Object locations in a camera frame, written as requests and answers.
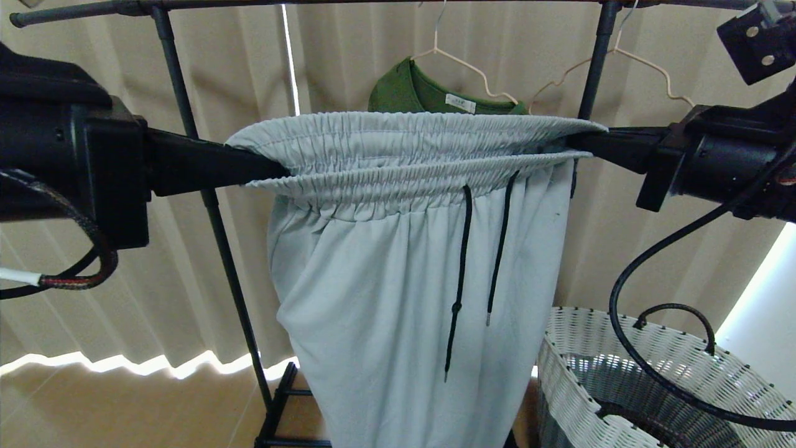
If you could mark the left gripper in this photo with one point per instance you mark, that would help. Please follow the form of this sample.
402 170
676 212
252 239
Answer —
112 180

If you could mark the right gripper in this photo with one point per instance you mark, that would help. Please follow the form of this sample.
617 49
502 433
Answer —
715 168

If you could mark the pink clothes hanger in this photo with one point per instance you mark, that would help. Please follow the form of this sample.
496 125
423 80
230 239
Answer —
463 62
640 60

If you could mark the pale grey shorts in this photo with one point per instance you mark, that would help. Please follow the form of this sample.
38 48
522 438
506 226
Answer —
385 298

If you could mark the green long-sleeved shirt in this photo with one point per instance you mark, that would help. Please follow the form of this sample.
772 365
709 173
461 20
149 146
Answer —
404 93

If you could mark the black clothes rack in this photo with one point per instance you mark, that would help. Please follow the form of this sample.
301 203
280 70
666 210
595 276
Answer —
598 50

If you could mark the white laundry basket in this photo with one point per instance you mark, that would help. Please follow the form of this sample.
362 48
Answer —
572 373

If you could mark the beige curtain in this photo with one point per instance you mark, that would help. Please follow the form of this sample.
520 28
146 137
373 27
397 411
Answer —
93 311

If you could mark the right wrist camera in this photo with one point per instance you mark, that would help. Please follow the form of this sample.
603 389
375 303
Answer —
755 43

